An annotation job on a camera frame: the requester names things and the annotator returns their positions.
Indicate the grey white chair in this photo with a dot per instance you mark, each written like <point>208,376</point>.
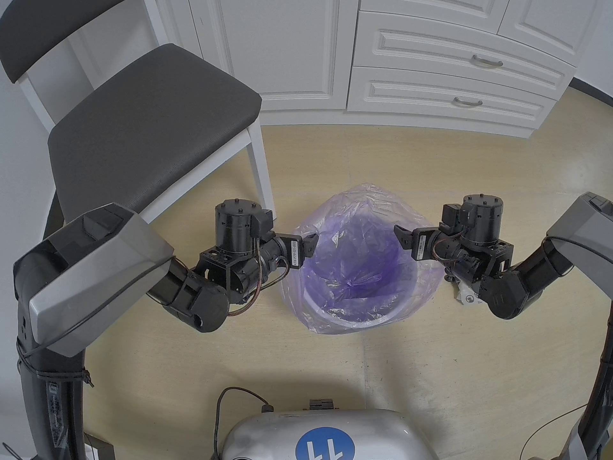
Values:
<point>143,132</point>

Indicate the purple plastic bag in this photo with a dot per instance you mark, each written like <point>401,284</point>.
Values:
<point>354,257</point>

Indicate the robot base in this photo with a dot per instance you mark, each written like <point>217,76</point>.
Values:
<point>287,434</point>

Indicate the white trash bin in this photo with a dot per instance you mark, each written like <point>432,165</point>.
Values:
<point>335,315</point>

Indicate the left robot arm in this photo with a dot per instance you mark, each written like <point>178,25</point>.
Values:
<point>96,257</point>

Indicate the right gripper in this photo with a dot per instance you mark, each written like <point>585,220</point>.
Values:
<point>421,245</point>

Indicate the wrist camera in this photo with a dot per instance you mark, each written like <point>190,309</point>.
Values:
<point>451,216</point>
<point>263,223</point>

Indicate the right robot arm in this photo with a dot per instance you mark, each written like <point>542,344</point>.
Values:
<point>584,228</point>

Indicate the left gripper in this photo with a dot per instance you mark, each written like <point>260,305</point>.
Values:
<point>293,252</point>

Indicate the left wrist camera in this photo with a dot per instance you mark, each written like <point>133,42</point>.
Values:
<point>263,223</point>

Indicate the white wardrobe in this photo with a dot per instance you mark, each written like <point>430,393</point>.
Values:
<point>431,41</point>

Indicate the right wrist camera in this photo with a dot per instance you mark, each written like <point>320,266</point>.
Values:
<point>451,216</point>

